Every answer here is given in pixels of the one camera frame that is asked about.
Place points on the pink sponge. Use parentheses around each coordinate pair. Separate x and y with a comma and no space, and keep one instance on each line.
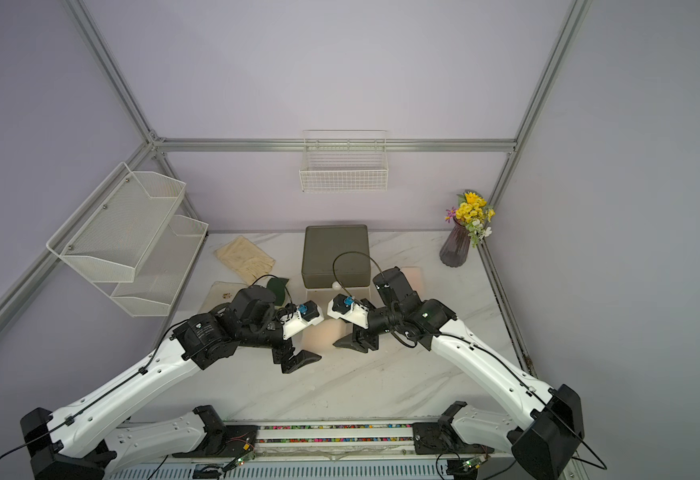
(416,279)

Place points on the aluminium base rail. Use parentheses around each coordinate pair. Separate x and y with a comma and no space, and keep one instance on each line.
(381,449)

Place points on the olive three-drawer cabinet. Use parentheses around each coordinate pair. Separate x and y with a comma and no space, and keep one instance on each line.
(336,253)

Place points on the aluminium frame profile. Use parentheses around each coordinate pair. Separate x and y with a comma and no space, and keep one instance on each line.
(298,145)

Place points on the beige rubber glove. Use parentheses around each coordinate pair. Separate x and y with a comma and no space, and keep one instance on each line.
(245,259)

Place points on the purple glass vase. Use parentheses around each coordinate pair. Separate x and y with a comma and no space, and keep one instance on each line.
(455,250)

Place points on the white wire wall basket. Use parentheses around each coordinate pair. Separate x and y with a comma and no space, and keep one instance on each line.
(344,171)

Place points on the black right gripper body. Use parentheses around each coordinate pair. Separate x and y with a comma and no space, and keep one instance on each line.
(366,336)

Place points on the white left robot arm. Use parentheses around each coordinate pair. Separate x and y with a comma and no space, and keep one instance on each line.
(88,439)

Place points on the yellow artificial flowers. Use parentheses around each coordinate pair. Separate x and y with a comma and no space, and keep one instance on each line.
(474,215)

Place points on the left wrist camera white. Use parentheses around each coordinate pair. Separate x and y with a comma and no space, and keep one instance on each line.
(300,317)

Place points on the white two-tier mesh shelf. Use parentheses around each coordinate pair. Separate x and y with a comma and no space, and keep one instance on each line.
(132,242)

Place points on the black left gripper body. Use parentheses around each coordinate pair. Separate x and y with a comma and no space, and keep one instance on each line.
(282,350)

